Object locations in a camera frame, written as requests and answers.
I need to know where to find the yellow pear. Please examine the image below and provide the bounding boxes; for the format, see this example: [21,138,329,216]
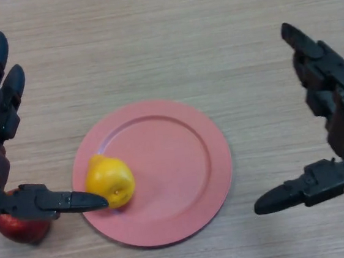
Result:
[82,151,138,212]

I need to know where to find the pink round plate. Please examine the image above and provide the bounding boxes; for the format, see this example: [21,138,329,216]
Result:
[64,92,241,256]

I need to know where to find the red apple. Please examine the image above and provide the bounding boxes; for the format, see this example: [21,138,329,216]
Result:
[0,185,53,249]

